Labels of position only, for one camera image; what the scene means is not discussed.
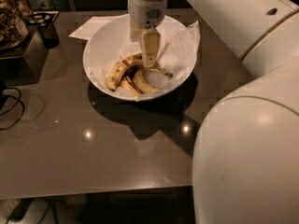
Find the black patterned cup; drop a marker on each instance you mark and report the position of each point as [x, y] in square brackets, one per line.
[45, 25]

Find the large spotted banana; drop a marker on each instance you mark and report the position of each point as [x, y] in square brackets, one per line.
[124, 68]

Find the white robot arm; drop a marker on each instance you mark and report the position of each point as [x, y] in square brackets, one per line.
[245, 165]

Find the white bowl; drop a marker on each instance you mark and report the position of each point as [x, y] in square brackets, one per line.
[102, 47]

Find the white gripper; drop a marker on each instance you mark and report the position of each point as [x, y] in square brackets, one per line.
[146, 12]

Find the white power strip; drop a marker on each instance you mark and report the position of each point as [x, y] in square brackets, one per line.
[15, 208]

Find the white paper liner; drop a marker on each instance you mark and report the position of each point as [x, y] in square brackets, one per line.
[177, 50]

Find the small banana in bowl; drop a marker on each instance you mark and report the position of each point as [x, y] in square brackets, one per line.
[141, 83]

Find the dark box stand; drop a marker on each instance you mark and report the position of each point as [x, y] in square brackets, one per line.
[24, 64]

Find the dried flower arrangement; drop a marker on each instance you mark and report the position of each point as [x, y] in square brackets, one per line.
[14, 16]

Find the white paper sheet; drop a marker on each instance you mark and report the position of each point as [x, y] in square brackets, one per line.
[91, 26]

